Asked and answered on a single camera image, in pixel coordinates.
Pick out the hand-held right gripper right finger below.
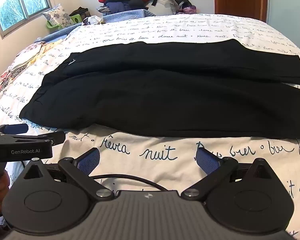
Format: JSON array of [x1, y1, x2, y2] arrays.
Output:
[[181, 147, 274, 201]]

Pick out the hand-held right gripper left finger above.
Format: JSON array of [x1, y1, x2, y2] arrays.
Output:
[[23, 147, 115, 201]]

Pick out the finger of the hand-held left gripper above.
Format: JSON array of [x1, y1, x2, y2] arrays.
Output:
[[0, 123, 29, 137], [14, 131, 66, 146]]

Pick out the black pants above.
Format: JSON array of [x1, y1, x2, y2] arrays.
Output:
[[19, 39, 300, 140]]

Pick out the person's left hand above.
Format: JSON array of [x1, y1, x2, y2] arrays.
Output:
[[0, 170, 10, 213]]

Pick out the colourful patchwork quilt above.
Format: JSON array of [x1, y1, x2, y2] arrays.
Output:
[[0, 41, 65, 103]]

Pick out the floral pillow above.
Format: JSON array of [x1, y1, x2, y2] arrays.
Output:
[[42, 4, 73, 29]]

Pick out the green plastic container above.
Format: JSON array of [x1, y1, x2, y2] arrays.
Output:
[[46, 14, 84, 29]]

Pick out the crumpled patterned cloth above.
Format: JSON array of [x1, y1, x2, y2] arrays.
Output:
[[82, 15, 106, 26]]

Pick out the window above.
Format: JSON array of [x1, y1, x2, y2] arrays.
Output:
[[0, 0, 53, 39]]

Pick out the dark bag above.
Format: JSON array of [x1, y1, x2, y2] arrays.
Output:
[[69, 7, 89, 17]]

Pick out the bed with script-print sheet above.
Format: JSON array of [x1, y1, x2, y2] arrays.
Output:
[[0, 12, 300, 240]]

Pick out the clear plastic bag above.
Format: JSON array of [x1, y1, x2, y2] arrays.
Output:
[[159, 0, 178, 13]]

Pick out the black cable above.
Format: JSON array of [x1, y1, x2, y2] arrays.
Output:
[[90, 174, 167, 193]]

